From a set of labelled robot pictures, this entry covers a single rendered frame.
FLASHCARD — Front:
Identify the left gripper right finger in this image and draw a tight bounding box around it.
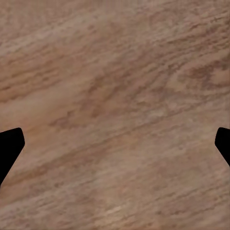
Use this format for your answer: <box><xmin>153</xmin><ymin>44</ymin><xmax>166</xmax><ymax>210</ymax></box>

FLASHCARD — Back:
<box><xmin>215</xmin><ymin>127</ymin><xmax>230</xmax><ymax>166</ymax></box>

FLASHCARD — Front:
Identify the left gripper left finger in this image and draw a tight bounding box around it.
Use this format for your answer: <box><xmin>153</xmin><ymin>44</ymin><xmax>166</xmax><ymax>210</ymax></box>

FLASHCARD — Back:
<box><xmin>0</xmin><ymin>127</ymin><xmax>25</xmax><ymax>185</ymax></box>

